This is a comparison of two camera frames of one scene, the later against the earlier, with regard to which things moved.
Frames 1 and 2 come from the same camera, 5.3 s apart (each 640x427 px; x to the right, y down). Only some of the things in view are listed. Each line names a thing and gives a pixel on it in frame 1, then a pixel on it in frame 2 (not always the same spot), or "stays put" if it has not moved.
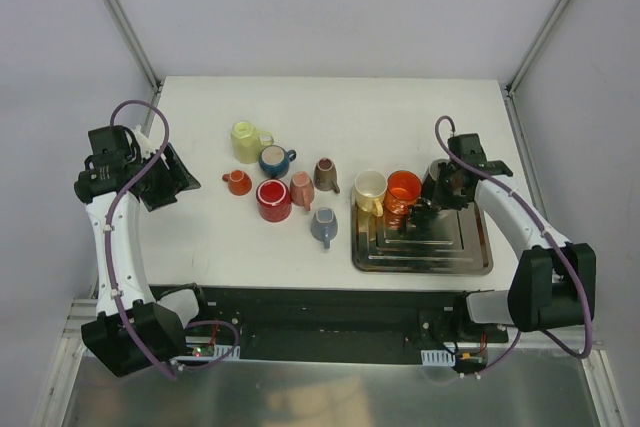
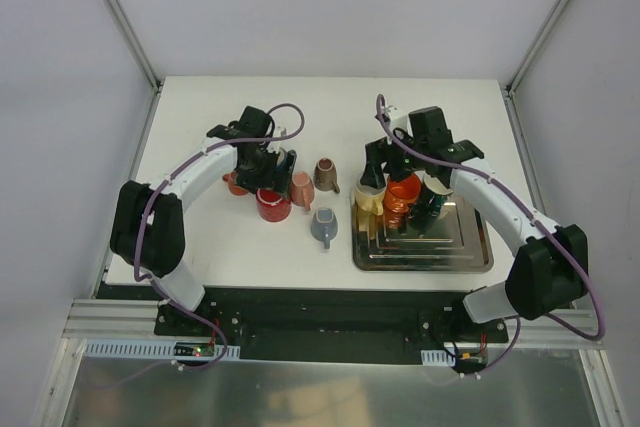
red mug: (274, 200) stays put
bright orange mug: (402, 189) stays put
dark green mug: (431, 178) stays put
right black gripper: (435, 202) to (397, 165)
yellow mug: (369, 189) stays put
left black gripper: (163, 183) to (273, 172)
